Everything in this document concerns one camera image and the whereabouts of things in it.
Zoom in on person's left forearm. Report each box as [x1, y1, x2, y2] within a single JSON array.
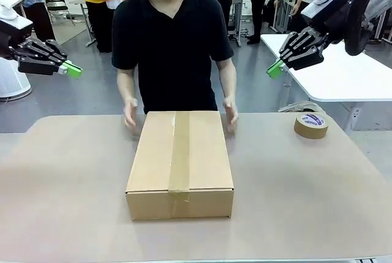
[[217, 58, 238, 101]]

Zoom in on bystander in white shirt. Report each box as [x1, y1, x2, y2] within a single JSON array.
[[246, 0, 276, 46]]

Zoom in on beige cloth bundle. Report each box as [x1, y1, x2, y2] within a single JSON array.
[[277, 99, 326, 113]]

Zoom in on person's right forearm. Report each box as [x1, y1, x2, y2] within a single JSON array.
[[116, 67, 138, 104]]

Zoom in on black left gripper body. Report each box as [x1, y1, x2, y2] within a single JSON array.
[[0, 19, 33, 59]]

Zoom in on white side table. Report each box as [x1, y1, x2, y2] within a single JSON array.
[[259, 32, 392, 135]]

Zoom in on brown tape strip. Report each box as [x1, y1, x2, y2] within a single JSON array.
[[167, 111, 191, 219]]

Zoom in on person's left hand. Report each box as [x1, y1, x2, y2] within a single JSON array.
[[222, 96, 239, 134]]

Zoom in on thick black hose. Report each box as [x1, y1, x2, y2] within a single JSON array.
[[344, 0, 392, 57]]

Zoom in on person's right hand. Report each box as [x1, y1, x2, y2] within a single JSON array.
[[122, 97, 138, 135]]

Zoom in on person in black polo shirt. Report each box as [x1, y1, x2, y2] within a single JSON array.
[[111, 0, 235, 115]]

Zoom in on brown cardboard box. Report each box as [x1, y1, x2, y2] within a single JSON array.
[[124, 110, 235, 221]]

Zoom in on brown packing tape roll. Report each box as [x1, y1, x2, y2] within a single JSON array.
[[293, 112, 330, 140]]

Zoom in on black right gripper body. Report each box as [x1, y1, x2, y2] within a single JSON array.
[[306, 0, 353, 43]]

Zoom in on white round pedestal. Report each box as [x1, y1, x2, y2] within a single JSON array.
[[0, 56, 32, 100]]

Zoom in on grey background table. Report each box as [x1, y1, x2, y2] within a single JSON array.
[[69, 0, 97, 48]]

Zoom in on grey metal desk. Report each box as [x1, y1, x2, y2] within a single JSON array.
[[230, 0, 255, 47]]

